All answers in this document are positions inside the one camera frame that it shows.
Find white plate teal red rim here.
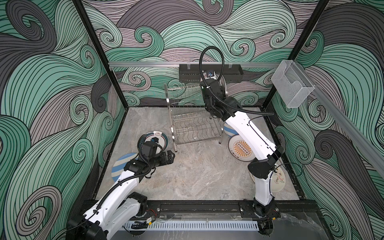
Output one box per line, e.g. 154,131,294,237
137,131,169,150

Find sunburst plate red green rim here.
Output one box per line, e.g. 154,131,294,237
228,135,255,163

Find clear acrylic wall holder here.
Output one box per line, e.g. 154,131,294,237
271,60,315,109

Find white slotted cable duct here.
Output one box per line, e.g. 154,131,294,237
140,221,259,232

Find cream plate small drawings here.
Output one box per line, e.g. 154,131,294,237
250,166,287,193

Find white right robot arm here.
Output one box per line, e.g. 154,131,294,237
200,79,284,218

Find steel two-tier dish rack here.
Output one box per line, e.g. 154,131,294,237
165,84,224,152

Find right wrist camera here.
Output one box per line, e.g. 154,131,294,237
203,70,218,80

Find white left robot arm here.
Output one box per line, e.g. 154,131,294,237
65,150,175,240

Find blue white striped plate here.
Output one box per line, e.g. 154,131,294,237
223,123,238,138

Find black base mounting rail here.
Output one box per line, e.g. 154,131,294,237
144,200,319,220

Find black wall-mounted tray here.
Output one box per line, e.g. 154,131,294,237
179,64,244,84

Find blue cream striped plate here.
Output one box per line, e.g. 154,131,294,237
111,153,138,182

